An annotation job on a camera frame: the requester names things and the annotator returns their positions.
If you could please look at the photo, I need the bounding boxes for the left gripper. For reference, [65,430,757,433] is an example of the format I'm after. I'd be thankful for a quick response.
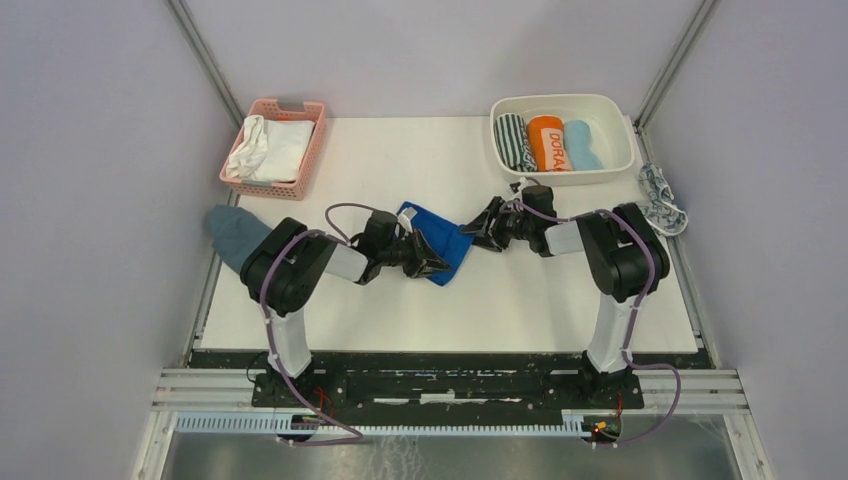
[379,228,451,279]

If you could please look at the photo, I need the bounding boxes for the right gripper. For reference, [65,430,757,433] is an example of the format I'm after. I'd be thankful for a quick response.
[459,196,533,254]

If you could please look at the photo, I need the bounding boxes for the dark blue towel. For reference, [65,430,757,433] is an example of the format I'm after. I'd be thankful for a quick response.
[397,201,474,287]

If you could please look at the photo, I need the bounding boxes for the light blue towel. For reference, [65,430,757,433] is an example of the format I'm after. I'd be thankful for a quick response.
[564,120,603,171]

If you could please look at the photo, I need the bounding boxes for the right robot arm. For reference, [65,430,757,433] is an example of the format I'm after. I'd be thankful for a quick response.
[460,185,670,408]

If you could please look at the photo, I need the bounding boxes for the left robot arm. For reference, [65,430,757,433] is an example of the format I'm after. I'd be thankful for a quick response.
[240,210,450,407]

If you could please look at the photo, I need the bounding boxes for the striped rolled towel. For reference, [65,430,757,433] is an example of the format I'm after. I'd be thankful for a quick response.
[493,113,538,173]

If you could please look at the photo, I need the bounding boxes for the orange rolled towel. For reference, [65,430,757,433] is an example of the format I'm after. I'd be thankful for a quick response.
[527,115,573,172]

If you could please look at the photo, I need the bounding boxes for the white plastic tub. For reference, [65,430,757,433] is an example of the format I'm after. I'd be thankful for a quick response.
[490,94,636,187]

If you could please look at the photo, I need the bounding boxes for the patterned white blue cloth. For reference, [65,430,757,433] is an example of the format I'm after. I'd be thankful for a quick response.
[637,163,689,237]

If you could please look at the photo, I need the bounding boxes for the white folded towel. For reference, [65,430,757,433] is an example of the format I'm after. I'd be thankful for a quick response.
[253,119,315,183]

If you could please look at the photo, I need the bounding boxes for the pink plastic basket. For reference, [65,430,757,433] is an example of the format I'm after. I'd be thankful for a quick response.
[219,98,327,200]

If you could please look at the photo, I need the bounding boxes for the grey-blue towel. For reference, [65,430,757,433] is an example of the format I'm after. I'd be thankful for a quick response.
[203,205,272,273]

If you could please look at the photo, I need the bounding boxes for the white crumpled cloth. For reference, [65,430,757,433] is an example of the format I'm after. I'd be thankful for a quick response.
[225,115,269,180]

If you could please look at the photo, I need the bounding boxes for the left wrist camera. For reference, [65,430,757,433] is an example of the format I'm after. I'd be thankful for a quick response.
[397,207,417,233]

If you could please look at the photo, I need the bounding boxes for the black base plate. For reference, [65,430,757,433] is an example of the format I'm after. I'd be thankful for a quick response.
[251,349,645,429]

